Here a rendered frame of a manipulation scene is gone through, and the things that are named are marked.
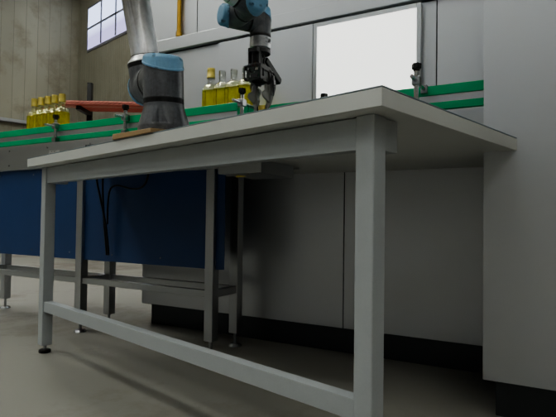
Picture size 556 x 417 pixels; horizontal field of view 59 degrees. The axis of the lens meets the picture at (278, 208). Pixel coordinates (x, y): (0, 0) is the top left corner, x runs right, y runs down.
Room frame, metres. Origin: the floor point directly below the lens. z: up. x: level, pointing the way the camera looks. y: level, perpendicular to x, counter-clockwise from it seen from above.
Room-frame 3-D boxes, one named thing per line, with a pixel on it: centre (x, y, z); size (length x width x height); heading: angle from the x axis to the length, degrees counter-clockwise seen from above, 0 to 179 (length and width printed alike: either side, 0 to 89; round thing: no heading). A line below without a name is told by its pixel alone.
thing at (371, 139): (1.41, 0.35, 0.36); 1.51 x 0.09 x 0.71; 46
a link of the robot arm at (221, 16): (1.65, 0.15, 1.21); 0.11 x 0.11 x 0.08; 30
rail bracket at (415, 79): (1.51, -0.43, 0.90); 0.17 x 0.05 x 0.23; 151
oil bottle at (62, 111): (2.53, 1.13, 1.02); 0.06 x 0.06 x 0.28; 61
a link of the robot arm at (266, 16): (1.71, 0.07, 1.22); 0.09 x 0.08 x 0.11; 120
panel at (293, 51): (1.99, -0.12, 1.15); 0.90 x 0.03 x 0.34; 61
